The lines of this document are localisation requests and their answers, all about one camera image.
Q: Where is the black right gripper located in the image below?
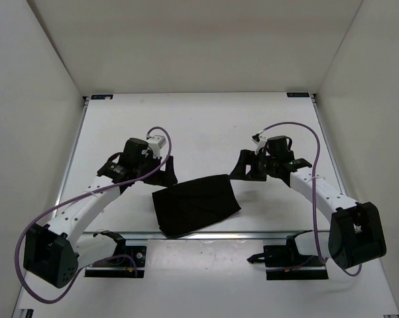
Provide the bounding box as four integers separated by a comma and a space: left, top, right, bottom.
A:
229, 150, 277, 182

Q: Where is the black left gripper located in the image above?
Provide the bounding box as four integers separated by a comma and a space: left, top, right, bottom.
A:
137, 150, 178, 185

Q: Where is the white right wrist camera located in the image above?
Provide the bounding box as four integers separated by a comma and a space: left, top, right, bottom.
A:
252, 131, 267, 154

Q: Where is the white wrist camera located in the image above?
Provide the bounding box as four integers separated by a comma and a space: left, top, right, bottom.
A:
252, 131, 267, 154
146, 134, 166, 159

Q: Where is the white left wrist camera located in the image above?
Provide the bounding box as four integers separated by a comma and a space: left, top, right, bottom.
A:
146, 134, 166, 159

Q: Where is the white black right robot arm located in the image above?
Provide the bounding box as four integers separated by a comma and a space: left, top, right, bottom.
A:
229, 134, 387, 270

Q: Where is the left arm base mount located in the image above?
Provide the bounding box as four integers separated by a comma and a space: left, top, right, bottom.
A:
84, 240, 147, 279

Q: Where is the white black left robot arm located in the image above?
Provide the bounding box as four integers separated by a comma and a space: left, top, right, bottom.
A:
23, 135, 177, 288

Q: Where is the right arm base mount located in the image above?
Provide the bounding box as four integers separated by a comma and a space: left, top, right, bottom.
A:
247, 240, 329, 281

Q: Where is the right blue corner label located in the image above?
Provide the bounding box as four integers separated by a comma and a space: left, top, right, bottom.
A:
286, 92, 310, 98

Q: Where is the blue corner label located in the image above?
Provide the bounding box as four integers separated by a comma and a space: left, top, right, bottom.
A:
90, 94, 113, 100
286, 92, 310, 98

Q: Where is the left blue corner label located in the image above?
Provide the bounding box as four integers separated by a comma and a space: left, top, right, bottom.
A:
90, 94, 113, 100

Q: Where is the black skirt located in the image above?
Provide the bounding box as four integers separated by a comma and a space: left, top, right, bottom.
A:
152, 174, 241, 238

